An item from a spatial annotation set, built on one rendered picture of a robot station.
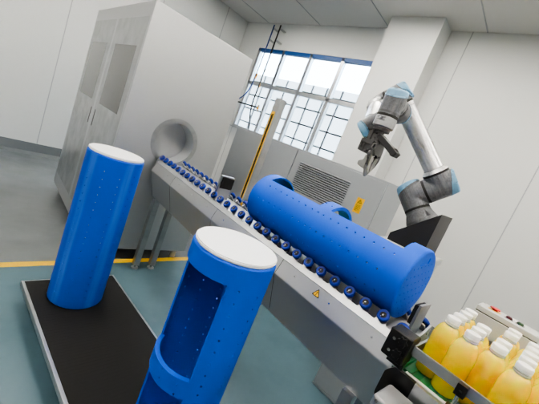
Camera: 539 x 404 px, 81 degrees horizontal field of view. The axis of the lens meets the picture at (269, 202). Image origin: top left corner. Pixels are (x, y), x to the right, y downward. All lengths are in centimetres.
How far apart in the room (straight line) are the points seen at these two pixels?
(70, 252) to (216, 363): 114
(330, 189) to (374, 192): 46
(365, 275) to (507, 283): 293
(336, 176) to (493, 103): 198
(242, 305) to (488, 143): 360
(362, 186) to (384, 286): 194
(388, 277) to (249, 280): 50
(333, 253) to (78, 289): 139
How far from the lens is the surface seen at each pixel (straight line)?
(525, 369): 109
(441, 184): 209
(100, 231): 188
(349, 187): 311
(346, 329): 129
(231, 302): 97
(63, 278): 204
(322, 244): 132
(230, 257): 92
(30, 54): 554
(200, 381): 113
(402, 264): 118
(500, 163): 413
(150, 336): 202
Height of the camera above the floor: 138
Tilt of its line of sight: 10 degrees down
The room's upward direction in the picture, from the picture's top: 22 degrees clockwise
